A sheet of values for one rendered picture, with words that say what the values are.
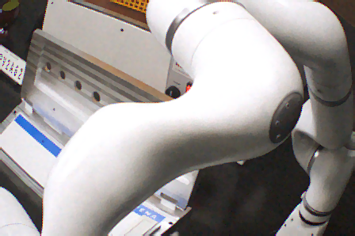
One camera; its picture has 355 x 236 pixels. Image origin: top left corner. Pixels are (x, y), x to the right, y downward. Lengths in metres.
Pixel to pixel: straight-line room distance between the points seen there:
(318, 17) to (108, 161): 0.30
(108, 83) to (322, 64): 0.69
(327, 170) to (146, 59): 0.60
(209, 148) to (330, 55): 0.22
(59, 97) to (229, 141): 0.87
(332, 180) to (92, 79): 0.57
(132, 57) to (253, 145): 0.92
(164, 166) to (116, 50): 0.90
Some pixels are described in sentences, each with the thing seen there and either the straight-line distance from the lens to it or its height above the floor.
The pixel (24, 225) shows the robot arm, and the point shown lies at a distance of 1.01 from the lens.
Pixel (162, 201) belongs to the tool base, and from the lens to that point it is 1.65.
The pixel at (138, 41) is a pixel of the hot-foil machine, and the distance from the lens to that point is 1.75.
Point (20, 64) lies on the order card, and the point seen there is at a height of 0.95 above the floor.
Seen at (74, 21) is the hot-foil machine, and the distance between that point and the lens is 1.85.
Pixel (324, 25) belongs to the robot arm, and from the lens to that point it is 0.99.
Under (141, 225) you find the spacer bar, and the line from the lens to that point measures 1.59.
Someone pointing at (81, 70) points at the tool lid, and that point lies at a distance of 1.65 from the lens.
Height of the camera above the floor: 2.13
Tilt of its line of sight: 42 degrees down
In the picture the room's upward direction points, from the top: 10 degrees clockwise
